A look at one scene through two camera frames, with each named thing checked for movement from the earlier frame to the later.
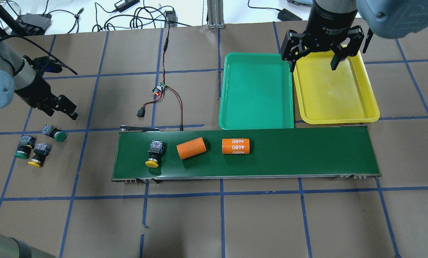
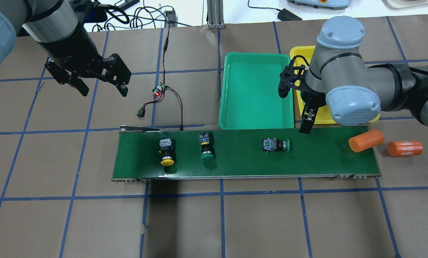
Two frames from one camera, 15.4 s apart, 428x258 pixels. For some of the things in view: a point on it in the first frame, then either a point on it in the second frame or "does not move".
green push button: x=54 y=132 → x=272 y=144
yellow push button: x=155 y=151 → x=166 y=148
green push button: x=23 y=151 → x=207 y=154
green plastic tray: x=257 y=92 does not move
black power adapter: x=284 y=15 does not move
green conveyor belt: x=276 y=152 does not move
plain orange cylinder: x=191 y=148 → x=366 y=141
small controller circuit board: x=161 y=87 does not move
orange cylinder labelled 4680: x=235 y=146 → x=404 y=148
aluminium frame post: x=216 y=19 does not move
